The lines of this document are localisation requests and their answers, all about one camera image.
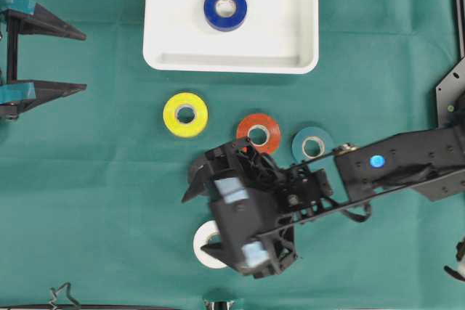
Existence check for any white plastic tray case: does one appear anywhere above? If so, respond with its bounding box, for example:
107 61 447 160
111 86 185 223
142 0 319 74

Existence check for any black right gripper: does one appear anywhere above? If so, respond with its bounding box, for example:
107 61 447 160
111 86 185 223
182 139 333 278

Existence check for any red tape roll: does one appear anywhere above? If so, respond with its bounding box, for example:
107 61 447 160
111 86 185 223
235 113 281 155

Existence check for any white black object right edge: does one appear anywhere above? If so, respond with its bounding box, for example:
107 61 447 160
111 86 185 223
444 239 465 282

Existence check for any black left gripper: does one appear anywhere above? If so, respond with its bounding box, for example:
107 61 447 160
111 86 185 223
1 0 87 121

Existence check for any black aluminium frame rail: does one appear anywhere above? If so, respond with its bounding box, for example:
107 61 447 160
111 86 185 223
449 0 465 60

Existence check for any black tape roll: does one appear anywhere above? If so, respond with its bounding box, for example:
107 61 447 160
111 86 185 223
186 155 208 200

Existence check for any yellow tape roll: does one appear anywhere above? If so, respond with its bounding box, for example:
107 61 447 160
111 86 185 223
163 92 209 138

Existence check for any white tape roll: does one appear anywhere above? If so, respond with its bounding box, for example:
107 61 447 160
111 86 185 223
192 219 230 270

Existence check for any teal green tape roll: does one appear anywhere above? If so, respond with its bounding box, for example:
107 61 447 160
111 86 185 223
291 126 335 162

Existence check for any silver camera mount bracket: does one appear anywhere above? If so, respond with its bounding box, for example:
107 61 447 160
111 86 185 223
203 299 236 310

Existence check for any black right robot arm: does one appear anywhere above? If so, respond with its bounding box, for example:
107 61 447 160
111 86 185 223
183 123 464 278

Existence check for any blue tape roll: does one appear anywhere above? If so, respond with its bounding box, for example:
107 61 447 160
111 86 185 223
203 0 248 32

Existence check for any metal wire clip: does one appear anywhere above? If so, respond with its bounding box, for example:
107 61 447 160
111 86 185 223
48 282 80 309

